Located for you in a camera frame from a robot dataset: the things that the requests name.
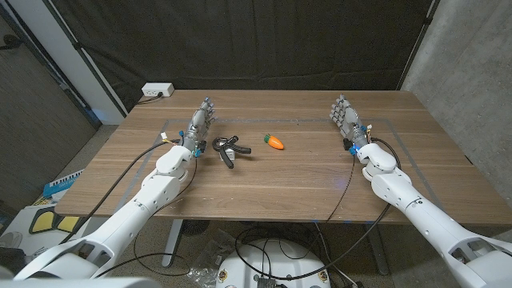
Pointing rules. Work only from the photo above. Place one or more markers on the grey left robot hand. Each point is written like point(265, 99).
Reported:
point(198, 122)

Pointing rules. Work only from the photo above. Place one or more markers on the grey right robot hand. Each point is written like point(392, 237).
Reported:
point(350, 120)

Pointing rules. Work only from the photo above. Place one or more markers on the black grip strengthener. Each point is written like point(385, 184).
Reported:
point(228, 158)

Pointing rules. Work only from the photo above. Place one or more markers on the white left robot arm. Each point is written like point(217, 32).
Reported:
point(152, 196)

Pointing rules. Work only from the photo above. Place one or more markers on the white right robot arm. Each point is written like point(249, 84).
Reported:
point(424, 220)

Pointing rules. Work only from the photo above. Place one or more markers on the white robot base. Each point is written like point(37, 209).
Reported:
point(248, 264)

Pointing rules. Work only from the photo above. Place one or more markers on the orange toy carrot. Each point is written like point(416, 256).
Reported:
point(276, 142)

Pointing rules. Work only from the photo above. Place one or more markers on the white power strip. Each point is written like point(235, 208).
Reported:
point(158, 89)

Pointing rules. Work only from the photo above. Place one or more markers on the black backdrop curtain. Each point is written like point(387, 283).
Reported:
point(260, 40)

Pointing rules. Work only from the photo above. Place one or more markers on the black round floor fan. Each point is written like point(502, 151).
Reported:
point(195, 227)

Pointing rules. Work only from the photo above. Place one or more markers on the white table leg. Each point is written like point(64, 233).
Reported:
point(173, 244)

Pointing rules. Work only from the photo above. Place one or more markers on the black backdrop pole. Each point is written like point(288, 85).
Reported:
point(78, 46)
point(427, 19)

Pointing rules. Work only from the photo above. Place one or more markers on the clear plastic bag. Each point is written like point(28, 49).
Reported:
point(210, 256)

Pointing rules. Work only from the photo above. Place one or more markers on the grey table leg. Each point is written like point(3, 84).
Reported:
point(378, 252)

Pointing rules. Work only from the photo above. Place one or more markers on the blue and white box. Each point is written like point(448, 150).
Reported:
point(60, 185)

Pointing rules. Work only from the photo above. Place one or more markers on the white board with yellow shapes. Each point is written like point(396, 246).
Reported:
point(44, 220)

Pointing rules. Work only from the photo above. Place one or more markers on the black pouch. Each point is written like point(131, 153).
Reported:
point(12, 260)

